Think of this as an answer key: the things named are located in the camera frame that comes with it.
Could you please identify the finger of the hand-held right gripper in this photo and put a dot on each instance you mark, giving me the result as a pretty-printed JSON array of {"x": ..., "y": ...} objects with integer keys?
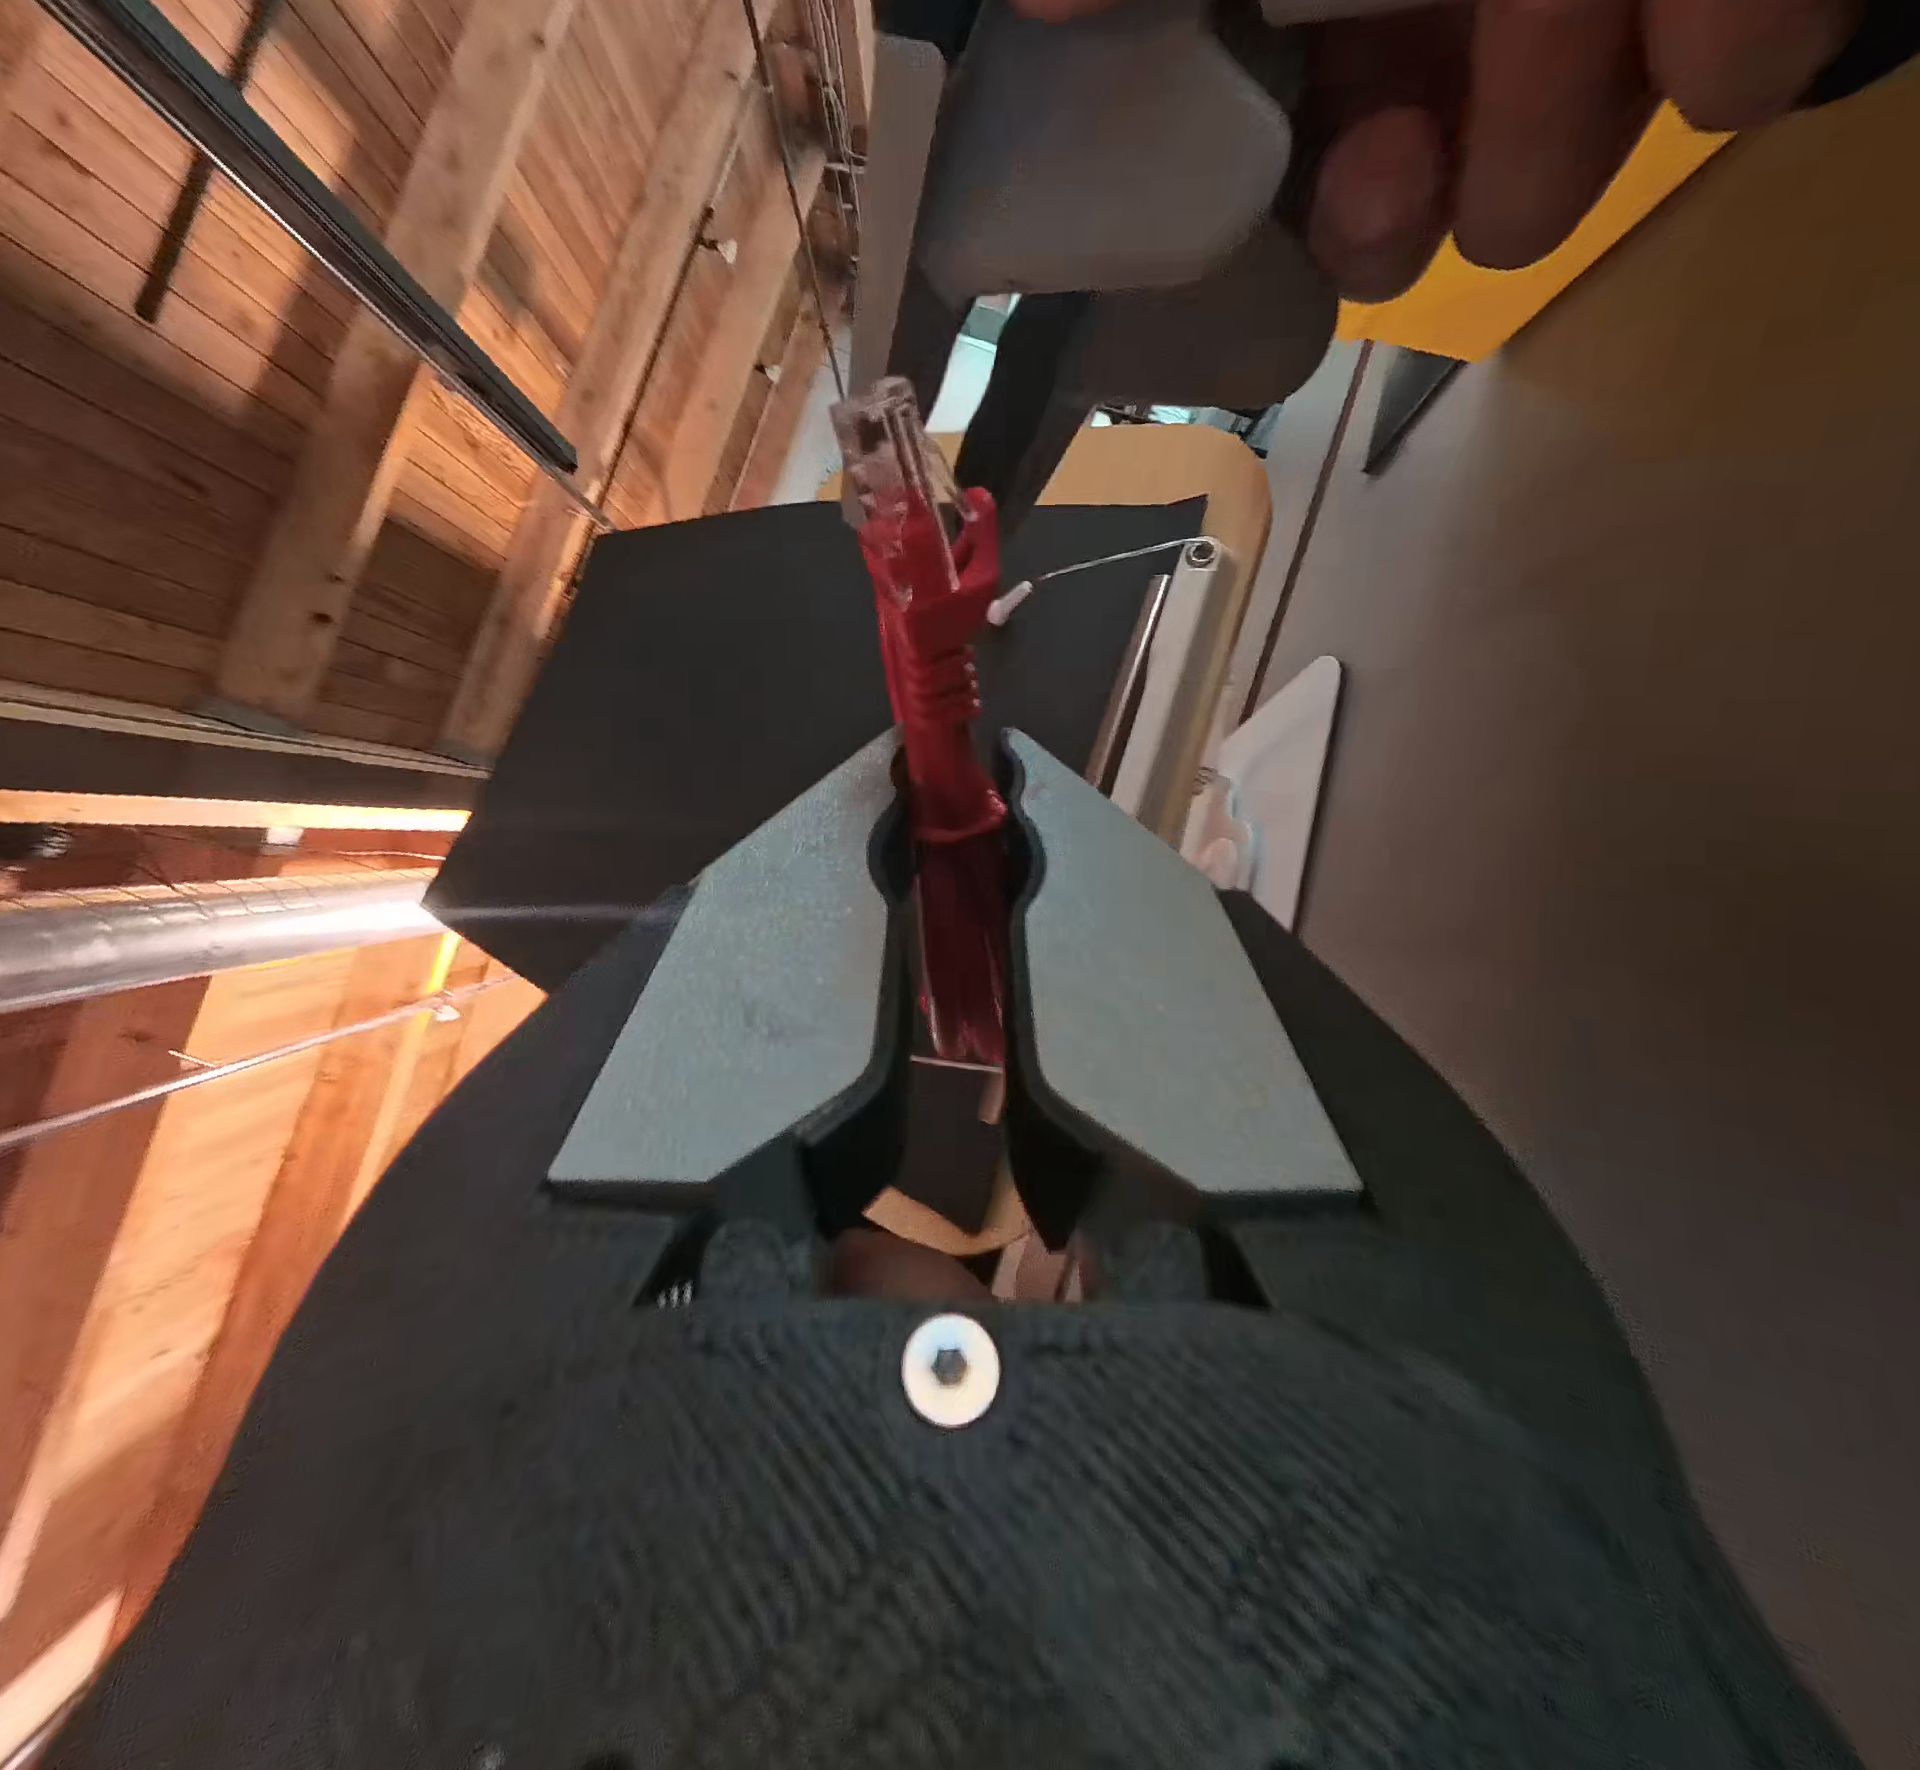
[
  {"x": 1111, "y": 150},
  {"x": 1215, "y": 330}
]

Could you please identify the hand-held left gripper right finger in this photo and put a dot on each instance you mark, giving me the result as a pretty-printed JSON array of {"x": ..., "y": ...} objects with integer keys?
[{"x": 1170, "y": 1035}]

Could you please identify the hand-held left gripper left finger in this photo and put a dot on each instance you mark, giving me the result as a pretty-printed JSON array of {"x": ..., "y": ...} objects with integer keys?
[{"x": 735, "y": 1020}]

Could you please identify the yellow plastic bin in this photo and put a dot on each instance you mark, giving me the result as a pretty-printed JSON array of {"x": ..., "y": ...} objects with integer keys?
[{"x": 1501, "y": 300}]

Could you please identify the black flat pad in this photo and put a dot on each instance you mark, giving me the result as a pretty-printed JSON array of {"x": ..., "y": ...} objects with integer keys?
[{"x": 1403, "y": 404}]

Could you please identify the black wooden book stand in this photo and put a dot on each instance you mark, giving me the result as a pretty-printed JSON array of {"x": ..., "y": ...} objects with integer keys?
[{"x": 675, "y": 691}]

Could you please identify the linear ceiling light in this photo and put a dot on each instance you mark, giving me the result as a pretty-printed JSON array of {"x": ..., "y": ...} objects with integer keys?
[{"x": 225, "y": 810}]

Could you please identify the silver ventilation duct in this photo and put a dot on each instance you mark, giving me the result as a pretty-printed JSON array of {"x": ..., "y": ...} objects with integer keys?
[{"x": 181, "y": 938}]

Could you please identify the black ceiling track rail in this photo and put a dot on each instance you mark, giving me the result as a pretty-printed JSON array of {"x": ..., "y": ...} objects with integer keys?
[{"x": 300, "y": 211}]

